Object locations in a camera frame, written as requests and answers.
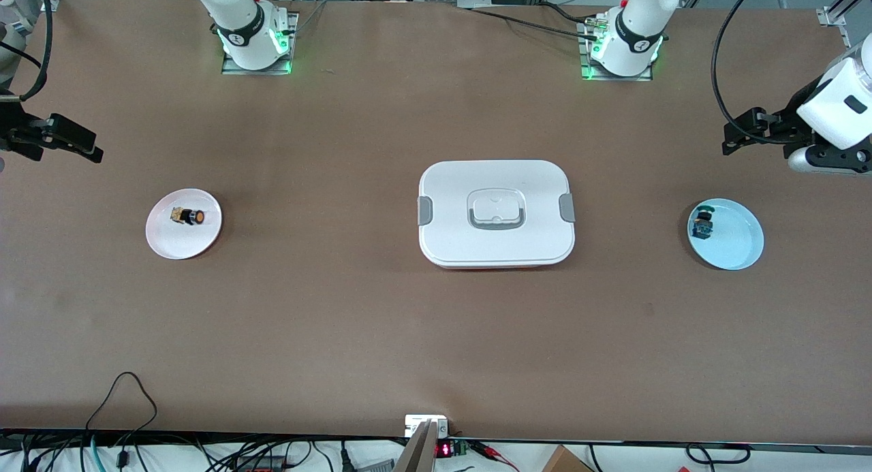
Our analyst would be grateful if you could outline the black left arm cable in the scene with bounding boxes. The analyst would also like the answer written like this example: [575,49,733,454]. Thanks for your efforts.
[711,0,794,146]

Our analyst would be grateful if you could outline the black coiled floor cable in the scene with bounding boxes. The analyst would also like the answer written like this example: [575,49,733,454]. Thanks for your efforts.
[685,443,751,467]

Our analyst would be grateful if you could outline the small white box device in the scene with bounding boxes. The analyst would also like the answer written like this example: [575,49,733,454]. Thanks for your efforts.
[405,415,449,437]

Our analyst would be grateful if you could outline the aluminium profile bar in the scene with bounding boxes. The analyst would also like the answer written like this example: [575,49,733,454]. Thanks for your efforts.
[394,420,438,472]

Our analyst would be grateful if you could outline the light blue round plate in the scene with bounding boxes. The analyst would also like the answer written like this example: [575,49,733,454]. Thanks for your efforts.
[687,198,765,271]

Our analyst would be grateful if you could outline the pink round plate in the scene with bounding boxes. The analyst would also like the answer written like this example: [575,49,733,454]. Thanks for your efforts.
[145,188,223,260]

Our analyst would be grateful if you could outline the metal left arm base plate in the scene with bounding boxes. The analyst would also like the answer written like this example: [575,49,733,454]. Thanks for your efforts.
[579,19,653,82]

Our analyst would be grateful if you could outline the brown cardboard box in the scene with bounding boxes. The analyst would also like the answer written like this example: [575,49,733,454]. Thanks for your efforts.
[542,445,593,472]

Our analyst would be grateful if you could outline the black cable to arm base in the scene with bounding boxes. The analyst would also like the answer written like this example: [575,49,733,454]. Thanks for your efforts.
[469,6,602,40]

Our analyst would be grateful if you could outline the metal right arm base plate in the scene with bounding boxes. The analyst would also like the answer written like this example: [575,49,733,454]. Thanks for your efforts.
[221,12,299,76]

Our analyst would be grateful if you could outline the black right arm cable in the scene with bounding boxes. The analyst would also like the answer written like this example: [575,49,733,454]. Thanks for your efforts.
[0,0,57,104]

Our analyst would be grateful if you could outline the white lunch box grey clips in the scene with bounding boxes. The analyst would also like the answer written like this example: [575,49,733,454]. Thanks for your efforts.
[417,160,576,270]

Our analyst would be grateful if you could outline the thin black looped cable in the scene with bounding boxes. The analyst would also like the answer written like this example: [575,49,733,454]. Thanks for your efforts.
[85,371,159,454]

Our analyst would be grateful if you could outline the red clip lead wire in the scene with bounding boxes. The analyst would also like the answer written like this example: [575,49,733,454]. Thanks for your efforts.
[470,441,520,471]

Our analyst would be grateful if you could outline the aluminium frame rail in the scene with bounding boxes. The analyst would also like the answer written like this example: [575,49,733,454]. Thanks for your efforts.
[816,0,872,50]

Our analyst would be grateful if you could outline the blue push-button switch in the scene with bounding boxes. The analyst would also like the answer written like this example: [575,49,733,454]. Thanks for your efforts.
[689,206,717,241]

